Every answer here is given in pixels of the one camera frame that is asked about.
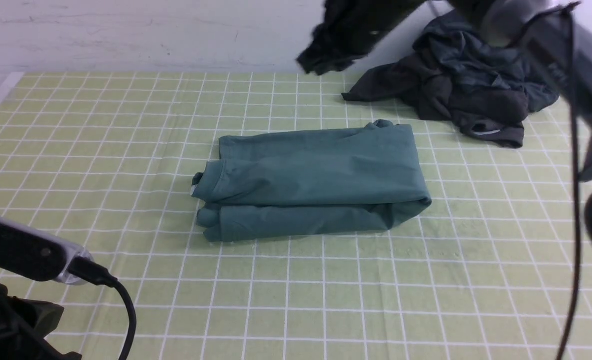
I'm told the dark grey crumpled garment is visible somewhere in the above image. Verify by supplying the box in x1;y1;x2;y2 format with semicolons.
342;10;560;150

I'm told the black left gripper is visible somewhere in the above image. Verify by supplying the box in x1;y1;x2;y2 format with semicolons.
0;283;82;360

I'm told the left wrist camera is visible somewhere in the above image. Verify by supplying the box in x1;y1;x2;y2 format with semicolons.
0;217;94;286

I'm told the green long-sleeve top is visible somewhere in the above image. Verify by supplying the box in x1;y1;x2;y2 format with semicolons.
191;120;433;243

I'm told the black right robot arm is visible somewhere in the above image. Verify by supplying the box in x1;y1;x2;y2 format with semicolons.
296;0;592;242

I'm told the green checkered tablecloth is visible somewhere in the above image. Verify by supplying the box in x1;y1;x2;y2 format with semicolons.
0;72;574;360

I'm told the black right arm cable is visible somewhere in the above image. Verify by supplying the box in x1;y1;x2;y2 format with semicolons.
518;2;584;360

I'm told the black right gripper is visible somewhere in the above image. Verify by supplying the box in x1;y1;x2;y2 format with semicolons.
296;0;424;76

